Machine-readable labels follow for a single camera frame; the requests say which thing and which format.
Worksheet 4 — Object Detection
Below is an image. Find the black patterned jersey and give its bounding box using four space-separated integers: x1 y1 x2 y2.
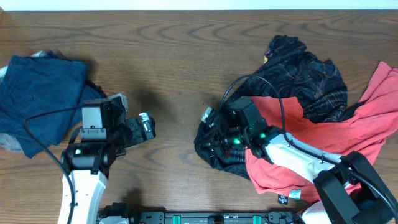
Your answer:
193 34 368 181

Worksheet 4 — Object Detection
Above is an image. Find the red printed t-shirt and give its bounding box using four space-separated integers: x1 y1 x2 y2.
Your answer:
245 62 397 202

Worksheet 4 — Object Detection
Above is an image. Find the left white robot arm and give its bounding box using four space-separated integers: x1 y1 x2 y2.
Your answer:
58 111 155 223

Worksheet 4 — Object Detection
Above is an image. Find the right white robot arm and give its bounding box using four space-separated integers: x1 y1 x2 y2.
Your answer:
204 126 397 224

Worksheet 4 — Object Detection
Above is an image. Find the folded navy blue garment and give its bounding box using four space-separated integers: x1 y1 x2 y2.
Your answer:
1 52 106 158

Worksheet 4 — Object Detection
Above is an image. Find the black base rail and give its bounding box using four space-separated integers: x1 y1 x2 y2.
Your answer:
99 202 299 224

